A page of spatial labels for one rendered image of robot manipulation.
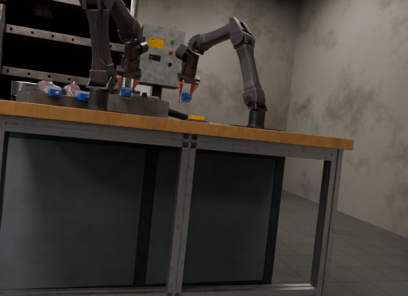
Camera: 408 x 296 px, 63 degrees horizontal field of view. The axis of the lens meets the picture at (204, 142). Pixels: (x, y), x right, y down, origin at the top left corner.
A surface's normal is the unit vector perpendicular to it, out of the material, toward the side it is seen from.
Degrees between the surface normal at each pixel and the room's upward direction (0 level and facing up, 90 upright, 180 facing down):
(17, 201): 90
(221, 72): 90
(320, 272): 90
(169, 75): 90
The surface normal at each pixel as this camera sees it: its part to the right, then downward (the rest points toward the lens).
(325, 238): 0.26, 0.05
